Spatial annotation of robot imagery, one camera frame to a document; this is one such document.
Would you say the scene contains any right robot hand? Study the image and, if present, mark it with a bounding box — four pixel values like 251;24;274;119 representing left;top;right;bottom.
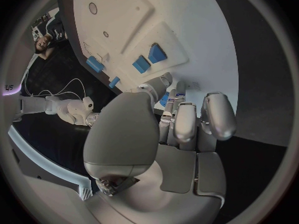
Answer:
85;112;104;127

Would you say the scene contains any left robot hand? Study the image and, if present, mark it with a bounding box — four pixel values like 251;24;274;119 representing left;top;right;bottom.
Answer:
82;72;238;224

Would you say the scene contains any blue gear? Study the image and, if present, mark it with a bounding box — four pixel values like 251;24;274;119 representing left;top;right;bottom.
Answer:
158;90;186;109

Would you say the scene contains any blue fat cylinder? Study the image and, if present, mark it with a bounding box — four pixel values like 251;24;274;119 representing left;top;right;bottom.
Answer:
85;56;106;73

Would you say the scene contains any white task board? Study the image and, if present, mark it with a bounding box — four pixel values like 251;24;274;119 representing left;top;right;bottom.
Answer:
72;0;239;119

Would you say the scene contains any small blue peg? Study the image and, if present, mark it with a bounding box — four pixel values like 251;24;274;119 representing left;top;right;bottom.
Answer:
108;76;121;89

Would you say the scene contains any blue block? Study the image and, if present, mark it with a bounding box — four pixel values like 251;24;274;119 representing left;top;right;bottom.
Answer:
131;55;151;74
148;43;168;64

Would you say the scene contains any person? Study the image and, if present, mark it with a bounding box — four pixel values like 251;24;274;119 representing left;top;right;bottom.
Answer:
33;11;69;60

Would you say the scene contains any white cable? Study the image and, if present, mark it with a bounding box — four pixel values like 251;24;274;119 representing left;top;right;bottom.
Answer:
52;91;84;100
36;78;87;99
22;68;34;97

